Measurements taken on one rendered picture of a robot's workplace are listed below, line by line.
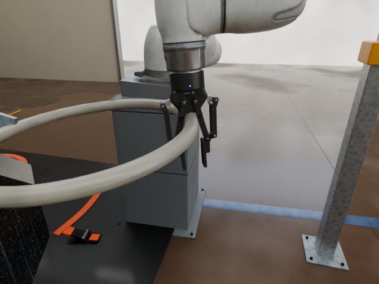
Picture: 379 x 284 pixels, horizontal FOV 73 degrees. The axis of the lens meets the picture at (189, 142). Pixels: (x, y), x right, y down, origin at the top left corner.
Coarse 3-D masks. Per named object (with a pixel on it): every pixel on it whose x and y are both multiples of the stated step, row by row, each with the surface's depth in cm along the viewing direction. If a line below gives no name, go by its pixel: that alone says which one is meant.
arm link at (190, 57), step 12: (168, 48) 51; (180, 48) 50; (192, 48) 50; (204, 48) 52; (168, 60) 52; (180, 60) 51; (192, 60) 51; (204, 60) 53; (180, 72) 53; (192, 72) 53
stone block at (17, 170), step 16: (0, 160) 95; (16, 160) 104; (0, 176) 90; (16, 176) 97; (32, 176) 107; (0, 208) 92; (16, 208) 98; (32, 208) 105; (0, 224) 92; (16, 224) 99; (32, 224) 106; (48, 224) 123; (0, 240) 93; (16, 240) 100; (32, 240) 107; (48, 240) 115; (0, 256) 94; (16, 256) 101; (32, 256) 108; (0, 272) 95; (16, 272) 101; (32, 272) 109
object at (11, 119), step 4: (0, 112) 64; (0, 116) 63; (4, 116) 63; (8, 116) 63; (12, 116) 64; (0, 120) 63; (4, 120) 63; (8, 120) 63; (12, 120) 63; (16, 120) 64; (0, 124) 64; (4, 124) 64; (8, 124) 64; (12, 136) 64; (4, 140) 62
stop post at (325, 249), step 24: (360, 48) 103; (360, 96) 103; (360, 120) 106; (360, 144) 110; (336, 168) 123; (360, 168) 114; (336, 192) 121; (336, 216) 126; (312, 240) 148; (336, 240) 132; (336, 264) 133
